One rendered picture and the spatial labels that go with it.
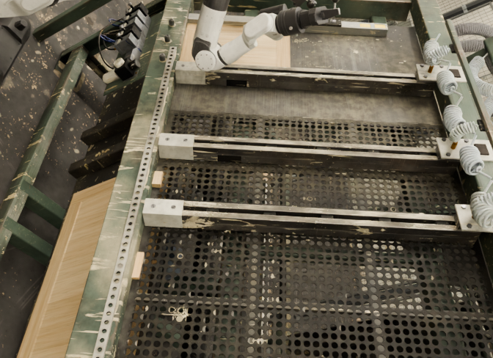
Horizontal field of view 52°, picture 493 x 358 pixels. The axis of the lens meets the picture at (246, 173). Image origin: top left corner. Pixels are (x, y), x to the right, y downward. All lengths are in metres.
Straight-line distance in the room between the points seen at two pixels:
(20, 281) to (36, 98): 0.96
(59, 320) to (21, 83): 1.33
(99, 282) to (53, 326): 0.50
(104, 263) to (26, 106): 1.40
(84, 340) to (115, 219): 0.40
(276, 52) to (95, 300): 1.37
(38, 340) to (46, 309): 0.12
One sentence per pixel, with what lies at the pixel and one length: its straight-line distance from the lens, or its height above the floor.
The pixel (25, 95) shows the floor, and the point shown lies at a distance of 2.85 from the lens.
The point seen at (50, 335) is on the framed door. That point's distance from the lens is 2.02.
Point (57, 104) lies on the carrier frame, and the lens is 2.71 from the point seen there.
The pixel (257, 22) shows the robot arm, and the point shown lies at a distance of 1.85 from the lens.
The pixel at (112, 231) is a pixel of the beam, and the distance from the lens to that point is 1.66.
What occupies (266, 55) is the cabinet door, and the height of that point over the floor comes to 1.21.
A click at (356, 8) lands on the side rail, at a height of 1.59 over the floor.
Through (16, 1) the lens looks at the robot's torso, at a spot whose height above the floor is 0.51.
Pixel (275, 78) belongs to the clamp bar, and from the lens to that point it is 2.15.
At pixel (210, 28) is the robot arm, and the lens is 1.89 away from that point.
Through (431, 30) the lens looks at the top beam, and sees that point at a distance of 2.53.
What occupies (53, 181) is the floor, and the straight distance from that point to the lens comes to 2.76.
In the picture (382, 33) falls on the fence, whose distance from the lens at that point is 2.59.
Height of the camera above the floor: 1.90
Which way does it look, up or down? 24 degrees down
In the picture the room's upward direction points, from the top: 71 degrees clockwise
